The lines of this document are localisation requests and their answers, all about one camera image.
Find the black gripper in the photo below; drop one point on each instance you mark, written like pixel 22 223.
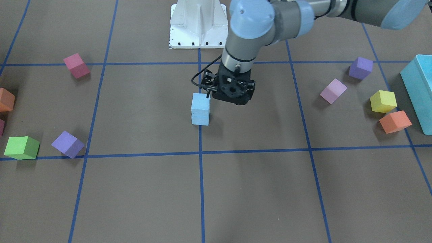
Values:
pixel 208 82

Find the blue foam block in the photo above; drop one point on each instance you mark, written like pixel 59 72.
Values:
pixel 200 103
pixel 200 117

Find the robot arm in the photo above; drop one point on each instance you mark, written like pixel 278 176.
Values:
pixel 258 23

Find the light pink foam block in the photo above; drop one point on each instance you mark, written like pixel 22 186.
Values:
pixel 333 91

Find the crimson foam block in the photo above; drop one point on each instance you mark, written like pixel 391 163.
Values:
pixel 76 66

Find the purple foam block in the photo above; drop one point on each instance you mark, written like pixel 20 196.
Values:
pixel 68 145
pixel 361 68

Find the yellow foam block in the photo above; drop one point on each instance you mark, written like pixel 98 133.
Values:
pixel 383 101

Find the orange foam block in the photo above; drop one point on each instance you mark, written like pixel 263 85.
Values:
pixel 395 121
pixel 7 100

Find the green foam block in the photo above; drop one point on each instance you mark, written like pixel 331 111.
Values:
pixel 22 148

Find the magenta foam block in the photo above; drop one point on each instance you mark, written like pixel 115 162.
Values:
pixel 2 125

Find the light blue plastic bin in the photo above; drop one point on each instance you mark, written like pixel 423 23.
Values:
pixel 417 78

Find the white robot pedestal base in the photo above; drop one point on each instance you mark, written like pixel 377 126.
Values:
pixel 198 24

